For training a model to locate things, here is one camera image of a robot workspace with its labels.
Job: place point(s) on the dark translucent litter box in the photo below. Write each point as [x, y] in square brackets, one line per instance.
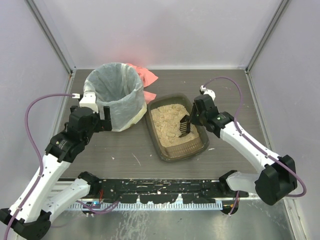
[163, 121]

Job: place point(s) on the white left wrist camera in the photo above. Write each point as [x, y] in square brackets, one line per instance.
[89, 101]

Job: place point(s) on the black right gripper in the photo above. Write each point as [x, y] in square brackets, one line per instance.
[195, 116]

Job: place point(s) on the right aluminium frame post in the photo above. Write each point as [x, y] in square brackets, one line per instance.
[280, 10]

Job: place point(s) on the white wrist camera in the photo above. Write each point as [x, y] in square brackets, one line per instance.
[206, 91]
[89, 101]

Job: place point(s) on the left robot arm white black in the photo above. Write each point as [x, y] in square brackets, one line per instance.
[34, 211]

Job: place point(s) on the left aluminium frame post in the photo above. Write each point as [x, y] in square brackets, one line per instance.
[43, 17]

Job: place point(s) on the black litter scoop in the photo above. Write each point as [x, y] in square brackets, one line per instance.
[185, 126]

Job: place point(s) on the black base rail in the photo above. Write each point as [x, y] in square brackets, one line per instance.
[159, 191]

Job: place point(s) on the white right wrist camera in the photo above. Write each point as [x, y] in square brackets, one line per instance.
[206, 91]

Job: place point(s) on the aluminium frame post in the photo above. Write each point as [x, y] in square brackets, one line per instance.
[43, 17]
[280, 10]

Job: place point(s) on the white slotted cable duct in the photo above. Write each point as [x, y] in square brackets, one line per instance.
[176, 206]

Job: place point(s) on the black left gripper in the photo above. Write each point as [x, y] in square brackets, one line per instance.
[102, 121]

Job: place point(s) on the pink cloth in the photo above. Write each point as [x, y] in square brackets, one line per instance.
[147, 78]

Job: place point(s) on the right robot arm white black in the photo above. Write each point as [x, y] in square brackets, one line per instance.
[275, 175]

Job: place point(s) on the trash bin with white liner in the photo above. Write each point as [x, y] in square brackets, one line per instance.
[119, 87]

